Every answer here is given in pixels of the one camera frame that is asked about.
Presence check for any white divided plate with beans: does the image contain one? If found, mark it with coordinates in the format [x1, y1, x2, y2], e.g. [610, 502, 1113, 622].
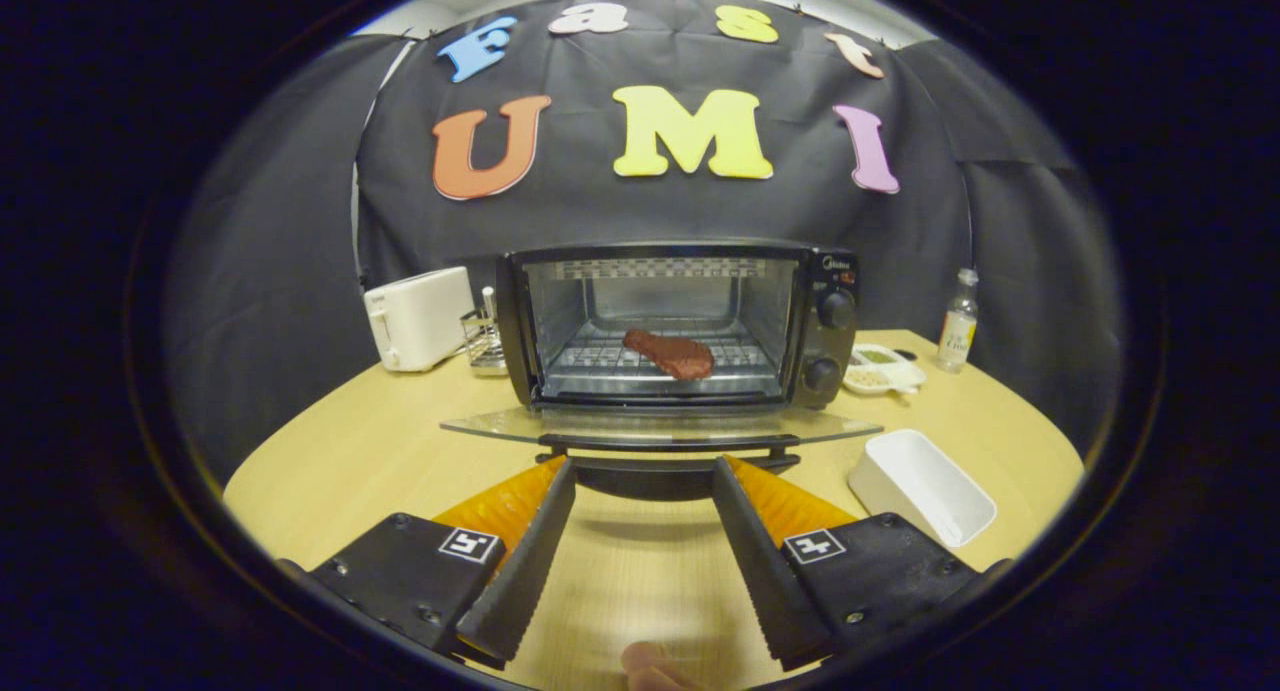
[843, 343, 928, 396]

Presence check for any white bread toaster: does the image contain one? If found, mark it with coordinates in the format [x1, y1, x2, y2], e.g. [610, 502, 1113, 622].
[363, 266, 476, 373]

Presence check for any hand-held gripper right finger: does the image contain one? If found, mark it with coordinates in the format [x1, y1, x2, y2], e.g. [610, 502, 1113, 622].
[711, 455, 1011, 672]

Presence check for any black toaster oven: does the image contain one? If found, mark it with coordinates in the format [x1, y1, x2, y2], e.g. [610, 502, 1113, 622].
[440, 239, 886, 502]

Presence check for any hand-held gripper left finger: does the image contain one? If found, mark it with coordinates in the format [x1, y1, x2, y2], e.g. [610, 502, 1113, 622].
[280, 456, 578, 670]

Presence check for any white rectangular dish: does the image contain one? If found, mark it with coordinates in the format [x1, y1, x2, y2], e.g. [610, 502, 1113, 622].
[847, 429, 998, 549]

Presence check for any brown steak piece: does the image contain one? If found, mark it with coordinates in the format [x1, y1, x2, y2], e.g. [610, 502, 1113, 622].
[622, 328, 715, 381]

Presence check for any clear glass bottle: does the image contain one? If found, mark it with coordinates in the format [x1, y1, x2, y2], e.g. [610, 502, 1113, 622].
[936, 268, 980, 374]

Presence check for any metal wire rack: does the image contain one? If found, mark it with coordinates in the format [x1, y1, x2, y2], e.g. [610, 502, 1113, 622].
[460, 287, 508, 376]

